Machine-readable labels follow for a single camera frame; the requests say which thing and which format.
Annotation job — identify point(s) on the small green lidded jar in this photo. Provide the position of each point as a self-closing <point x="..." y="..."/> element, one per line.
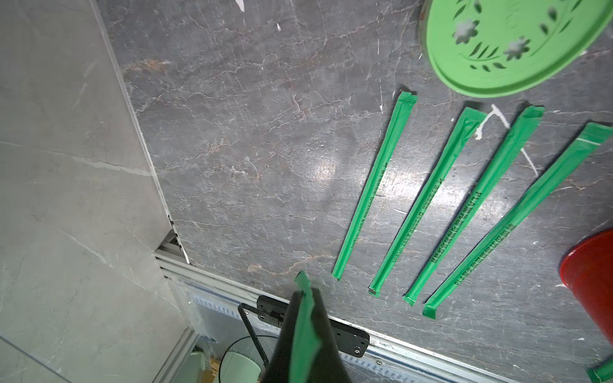
<point x="491" y="49"/>

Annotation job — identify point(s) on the twelfth green straw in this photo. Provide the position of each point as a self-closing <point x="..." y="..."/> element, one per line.
<point x="518" y="134"/>

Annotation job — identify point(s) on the thirteenth green straw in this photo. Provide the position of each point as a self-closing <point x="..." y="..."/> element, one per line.
<point x="589" y="139"/>

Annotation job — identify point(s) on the red cylindrical container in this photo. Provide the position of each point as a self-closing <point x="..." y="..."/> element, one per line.
<point x="586" y="271"/>

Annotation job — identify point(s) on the fourteenth green straw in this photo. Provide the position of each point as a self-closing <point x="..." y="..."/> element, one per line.
<point x="465" y="127"/>

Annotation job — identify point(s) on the metal base rail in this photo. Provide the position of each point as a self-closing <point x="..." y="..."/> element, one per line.
<point x="369" y="356"/>

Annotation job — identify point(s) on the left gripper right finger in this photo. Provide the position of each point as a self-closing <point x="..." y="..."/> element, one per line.
<point x="328" y="365"/>

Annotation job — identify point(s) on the sixteenth green straw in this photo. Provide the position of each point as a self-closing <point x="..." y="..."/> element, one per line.
<point x="305" y="343"/>

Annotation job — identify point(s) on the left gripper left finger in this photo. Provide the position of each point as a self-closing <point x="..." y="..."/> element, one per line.
<point x="279" y="367"/>

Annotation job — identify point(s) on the fifteenth green straw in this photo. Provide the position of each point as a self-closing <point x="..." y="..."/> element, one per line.
<point x="397" y="122"/>

